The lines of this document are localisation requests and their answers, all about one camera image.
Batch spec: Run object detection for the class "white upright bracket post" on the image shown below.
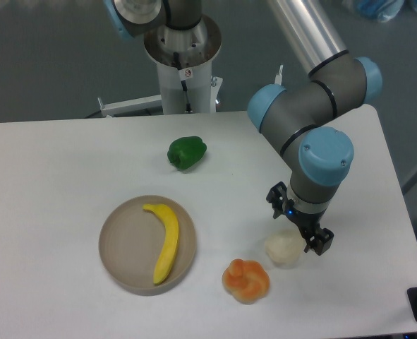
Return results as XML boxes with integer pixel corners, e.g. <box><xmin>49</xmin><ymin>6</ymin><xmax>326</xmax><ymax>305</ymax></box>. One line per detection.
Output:
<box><xmin>274</xmin><ymin>64</ymin><xmax>284</xmax><ymax>85</ymax></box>

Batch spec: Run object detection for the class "white metal bracket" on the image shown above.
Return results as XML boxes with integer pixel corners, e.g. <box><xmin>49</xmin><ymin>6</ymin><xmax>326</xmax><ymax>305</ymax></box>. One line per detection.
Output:
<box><xmin>97</xmin><ymin>95</ymin><xmax>162</xmax><ymax>117</ymax></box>

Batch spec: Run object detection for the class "green bell pepper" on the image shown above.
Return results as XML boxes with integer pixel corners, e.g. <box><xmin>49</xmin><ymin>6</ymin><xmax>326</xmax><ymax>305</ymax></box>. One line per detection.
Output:
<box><xmin>167</xmin><ymin>136</ymin><xmax>207</xmax><ymax>171</ymax></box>

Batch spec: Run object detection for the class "beige round plate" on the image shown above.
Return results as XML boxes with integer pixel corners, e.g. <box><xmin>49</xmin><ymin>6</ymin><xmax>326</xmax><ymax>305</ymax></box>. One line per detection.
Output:
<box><xmin>99</xmin><ymin>195</ymin><xmax>197</xmax><ymax>296</ymax></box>

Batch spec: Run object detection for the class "blue plastic bag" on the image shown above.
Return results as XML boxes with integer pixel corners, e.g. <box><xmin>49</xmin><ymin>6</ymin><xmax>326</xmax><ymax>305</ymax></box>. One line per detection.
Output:
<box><xmin>342</xmin><ymin>0</ymin><xmax>404</xmax><ymax>23</ymax></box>

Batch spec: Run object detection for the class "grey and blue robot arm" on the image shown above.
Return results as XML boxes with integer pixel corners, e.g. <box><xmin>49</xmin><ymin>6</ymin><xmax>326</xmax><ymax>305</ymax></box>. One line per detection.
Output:
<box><xmin>105</xmin><ymin>1</ymin><xmax>382</xmax><ymax>254</ymax></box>

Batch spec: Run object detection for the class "yellow banana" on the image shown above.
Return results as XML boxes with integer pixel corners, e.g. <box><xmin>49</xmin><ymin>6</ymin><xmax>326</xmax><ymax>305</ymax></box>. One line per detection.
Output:
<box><xmin>143</xmin><ymin>204</ymin><xmax>179</xmax><ymax>285</ymax></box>

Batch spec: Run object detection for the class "orange and cream bread roll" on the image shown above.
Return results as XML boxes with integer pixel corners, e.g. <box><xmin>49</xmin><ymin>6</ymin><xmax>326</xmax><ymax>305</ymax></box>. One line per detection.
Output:
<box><xmin>222</xmin><ymin>258</ymin><xmax>270</xmax><ymax>304</ymax></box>

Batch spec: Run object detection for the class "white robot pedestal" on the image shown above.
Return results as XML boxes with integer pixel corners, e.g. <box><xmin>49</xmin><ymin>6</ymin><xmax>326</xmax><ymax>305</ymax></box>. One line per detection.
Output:
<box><xmin>144</xmin><ymin>15</ymin><xmax>222</xmax><ymax>114</ymax></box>

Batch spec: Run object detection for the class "white pear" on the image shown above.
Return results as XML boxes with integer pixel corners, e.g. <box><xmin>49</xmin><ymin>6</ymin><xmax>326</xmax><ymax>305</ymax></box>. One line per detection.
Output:
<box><xmin>265</xmin><ymin>230</ymin><xmax>305</xmax><ymax>266</ymax></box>

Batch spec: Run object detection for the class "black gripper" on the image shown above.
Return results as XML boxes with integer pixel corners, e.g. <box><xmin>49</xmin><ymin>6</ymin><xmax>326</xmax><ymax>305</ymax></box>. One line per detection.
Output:
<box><xmin>266</xmin><ymin>182</ymin><xmax>334</xmax><ymax>256</ymax></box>

